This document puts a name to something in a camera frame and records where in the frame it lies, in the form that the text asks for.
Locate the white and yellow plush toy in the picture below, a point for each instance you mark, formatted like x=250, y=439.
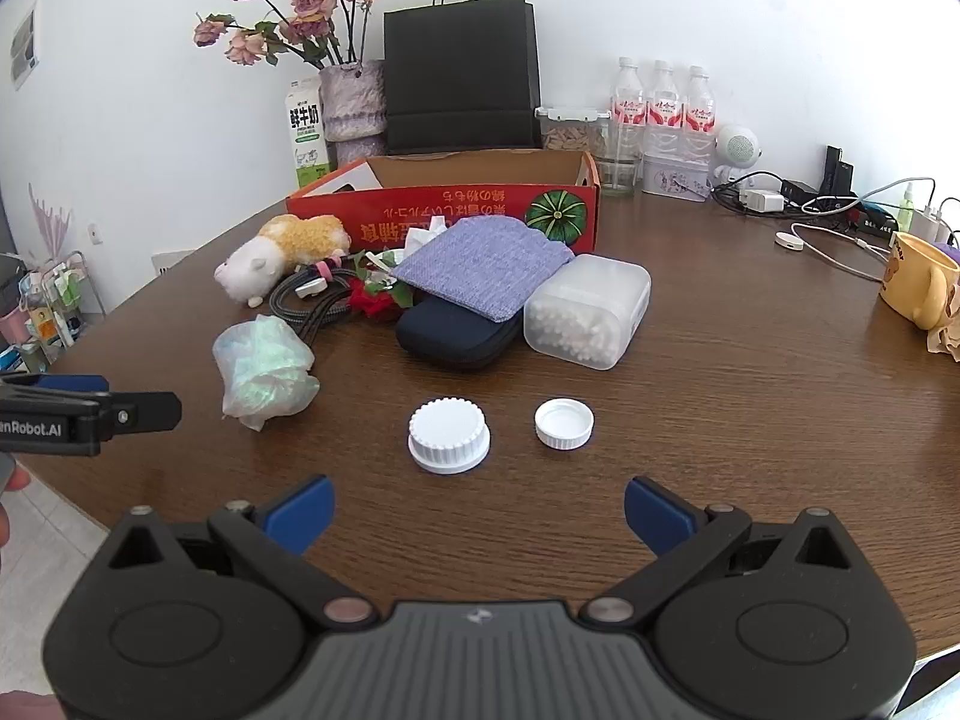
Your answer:
x=300, y=236

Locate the white ribbed jar lid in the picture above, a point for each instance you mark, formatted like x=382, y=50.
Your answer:
x=448, y=427

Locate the black power adapter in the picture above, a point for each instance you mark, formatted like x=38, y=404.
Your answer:
x=799, y=191

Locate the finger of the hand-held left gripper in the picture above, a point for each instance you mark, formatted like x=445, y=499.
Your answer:
x=150, y=411
x=67, y=382

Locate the red label water bottle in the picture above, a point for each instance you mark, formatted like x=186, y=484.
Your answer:
x=628, y=109
x=662, y=109
x=697, y=112

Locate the dried pink roses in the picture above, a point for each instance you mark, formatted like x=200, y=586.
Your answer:
x=307, y=0

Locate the red artificial rose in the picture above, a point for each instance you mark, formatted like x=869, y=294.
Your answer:
x=371, y=304

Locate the white round robot speaker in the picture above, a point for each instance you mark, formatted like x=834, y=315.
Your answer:
x=739, y=146

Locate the small white bottle cap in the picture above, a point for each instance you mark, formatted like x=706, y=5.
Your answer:
x=564, y=424

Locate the navy zip case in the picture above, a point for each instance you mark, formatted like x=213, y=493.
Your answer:
x=450, y=337

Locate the person's left hand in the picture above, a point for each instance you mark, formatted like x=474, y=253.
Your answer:
x=13, y=477

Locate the clear seed jar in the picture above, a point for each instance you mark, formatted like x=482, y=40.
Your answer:
x=570, y=139

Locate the white charger adapter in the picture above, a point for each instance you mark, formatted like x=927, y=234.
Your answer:
x=761, y=200

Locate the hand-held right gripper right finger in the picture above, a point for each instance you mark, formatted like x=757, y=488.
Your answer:
x=658, y=511

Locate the black power strip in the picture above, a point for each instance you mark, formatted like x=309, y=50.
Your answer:
x=874, y=219

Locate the black paper bag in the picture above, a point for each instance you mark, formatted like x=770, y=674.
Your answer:
x=461, y=67

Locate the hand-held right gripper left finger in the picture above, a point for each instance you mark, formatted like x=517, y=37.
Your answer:
x=304, y=511

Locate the yellow bear mug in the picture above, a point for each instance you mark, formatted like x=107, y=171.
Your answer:
x=911, y=277

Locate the green plastic bag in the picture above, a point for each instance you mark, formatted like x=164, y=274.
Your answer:
x=262, y=367

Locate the large crumpled white tissue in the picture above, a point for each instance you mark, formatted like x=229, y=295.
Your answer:
x=427, y=231

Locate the black upright device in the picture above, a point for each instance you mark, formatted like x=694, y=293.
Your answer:
x=836, y=169

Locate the clear glass cup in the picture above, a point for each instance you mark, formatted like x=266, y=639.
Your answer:
x=619, y=174

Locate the purple stone vase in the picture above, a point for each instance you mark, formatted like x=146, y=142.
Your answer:
x=352, y=101

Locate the white and green milk carton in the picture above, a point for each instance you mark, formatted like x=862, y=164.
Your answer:
x=306, y=127

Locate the white printed tin box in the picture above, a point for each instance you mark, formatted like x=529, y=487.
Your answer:
x=675, y=178

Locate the small green bottle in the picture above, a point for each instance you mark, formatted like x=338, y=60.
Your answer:
x=907, y=210

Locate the translucent cotton swab box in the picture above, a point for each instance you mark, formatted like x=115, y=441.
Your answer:
x=585, y=307

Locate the purple knitted cloth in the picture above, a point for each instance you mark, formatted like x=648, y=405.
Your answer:
x=480, y=262

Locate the red cardboard box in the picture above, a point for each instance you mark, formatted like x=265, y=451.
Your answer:
x=465, y=199

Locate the white plug chargers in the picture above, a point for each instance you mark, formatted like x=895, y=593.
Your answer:
x=937, y=223

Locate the purple plant wall sticker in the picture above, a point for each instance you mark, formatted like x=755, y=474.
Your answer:
x=49, y=221

